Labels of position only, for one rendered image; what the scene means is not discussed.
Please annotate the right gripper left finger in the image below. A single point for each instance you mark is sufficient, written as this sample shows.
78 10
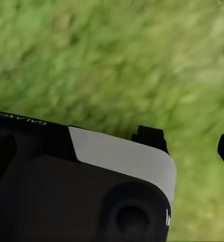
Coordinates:
8 150

